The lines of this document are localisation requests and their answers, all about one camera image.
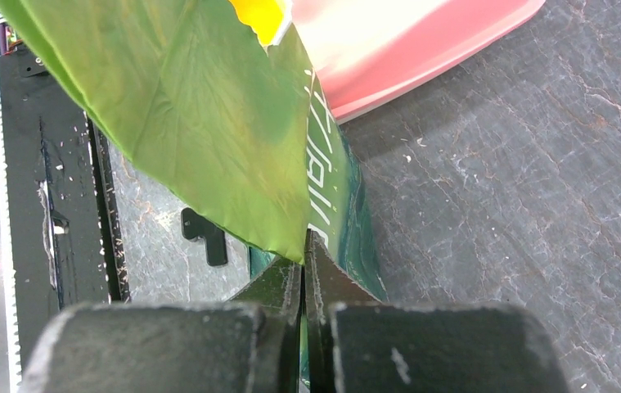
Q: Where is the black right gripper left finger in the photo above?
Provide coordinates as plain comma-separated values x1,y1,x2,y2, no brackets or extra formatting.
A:
20,260,302,392

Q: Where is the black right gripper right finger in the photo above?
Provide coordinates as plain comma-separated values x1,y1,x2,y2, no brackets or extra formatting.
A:
304,231,569,392

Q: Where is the black bag clip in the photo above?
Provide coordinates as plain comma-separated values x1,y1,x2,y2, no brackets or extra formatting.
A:
181,207,228,267

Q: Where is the green cat litter bag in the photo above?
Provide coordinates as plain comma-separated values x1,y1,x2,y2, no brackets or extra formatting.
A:
0,1,386,299

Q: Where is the yellow plastic scoop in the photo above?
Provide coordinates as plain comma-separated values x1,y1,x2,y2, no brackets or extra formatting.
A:
230,0,291,47

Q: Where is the pink plastic litter box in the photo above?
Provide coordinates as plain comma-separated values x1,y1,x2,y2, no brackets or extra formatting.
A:
290,0,544,123

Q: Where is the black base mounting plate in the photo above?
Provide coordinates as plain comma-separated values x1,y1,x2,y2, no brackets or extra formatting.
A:
0,45,130,372

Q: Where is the white slotted cable duct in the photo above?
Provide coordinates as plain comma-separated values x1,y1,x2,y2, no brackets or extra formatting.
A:
0,13,22,392

